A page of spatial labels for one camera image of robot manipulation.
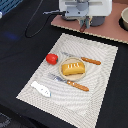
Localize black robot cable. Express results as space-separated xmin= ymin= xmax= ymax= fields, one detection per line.
xmin=24 ymin=0 xmax=66 ymax=39

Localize woven beige placemat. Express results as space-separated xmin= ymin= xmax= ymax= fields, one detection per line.
xmin=17 ymin=34 xmax=118 ymax=128

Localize beige bowl on burner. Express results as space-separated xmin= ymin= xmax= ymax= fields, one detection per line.
xmin=121 ymin=7 xmax=128 ymax=30

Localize small grey saucepan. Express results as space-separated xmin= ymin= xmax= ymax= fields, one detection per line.
xmin=43 ymin=10 xmax=76 ymax=21

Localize round beige plate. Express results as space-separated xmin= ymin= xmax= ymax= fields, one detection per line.
xmin=59 ymin=57 xmax=86 ymax=81

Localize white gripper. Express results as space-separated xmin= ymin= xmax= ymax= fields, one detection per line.
xmin=59 ymin=0 xmax=112 ymax=28

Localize brown wooden tray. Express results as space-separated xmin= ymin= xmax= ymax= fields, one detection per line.
xmin=51 ymin=0 xmax=128 ymax=43

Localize brown toy sausage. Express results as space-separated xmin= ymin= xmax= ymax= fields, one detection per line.
xmin=80 ymin=24 xmax=87 ymax=33

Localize knife with wooden handle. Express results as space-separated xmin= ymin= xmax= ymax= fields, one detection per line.
xmin=61 ymin=52 xmax=101 ymax=65

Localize fork with wooden handle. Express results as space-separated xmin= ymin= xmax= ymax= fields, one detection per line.
xmin=48 ymin=73 xmax=89 ymax=91

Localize yellow toy bread loaf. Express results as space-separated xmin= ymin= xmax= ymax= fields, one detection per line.
xmin=62 ymin=62 xmax=85 ymax=75

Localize red toy tomato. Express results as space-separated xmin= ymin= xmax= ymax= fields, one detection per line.
xmin=46 ymin=54 xmax=58 ymax=65

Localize large grey pot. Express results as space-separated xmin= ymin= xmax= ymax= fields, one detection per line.
xmin=89 ymin=16 xmax=105 ymax=27

